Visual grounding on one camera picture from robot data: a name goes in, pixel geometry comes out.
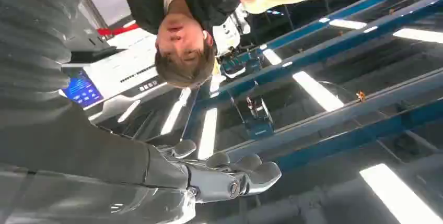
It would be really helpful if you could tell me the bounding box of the ceiling light panel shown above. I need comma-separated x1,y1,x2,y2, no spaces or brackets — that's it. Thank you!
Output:
197,107,219,161
328,18,368,30
359,163,443,224
292,70,345,113
160,87,192,136

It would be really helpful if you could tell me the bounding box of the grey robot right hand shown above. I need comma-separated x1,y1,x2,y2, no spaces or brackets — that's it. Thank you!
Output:
0,102,282,224

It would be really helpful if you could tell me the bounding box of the white rounded machine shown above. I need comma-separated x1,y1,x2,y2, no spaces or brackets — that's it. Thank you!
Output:
212,4,251,58

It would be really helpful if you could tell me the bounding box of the pale grey kiosk terminal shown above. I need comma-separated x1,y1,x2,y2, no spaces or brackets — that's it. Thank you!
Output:
58,25,174,123

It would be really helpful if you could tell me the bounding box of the person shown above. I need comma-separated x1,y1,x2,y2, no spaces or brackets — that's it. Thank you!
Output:
120,0,243,90

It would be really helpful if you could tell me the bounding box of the blue overhead beam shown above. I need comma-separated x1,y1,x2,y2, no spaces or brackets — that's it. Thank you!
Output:
186,0,443,112
225,70,443,172

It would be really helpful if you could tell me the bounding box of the blue ceiling hoist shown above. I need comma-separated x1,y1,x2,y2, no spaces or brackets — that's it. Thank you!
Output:
241,95,275,141

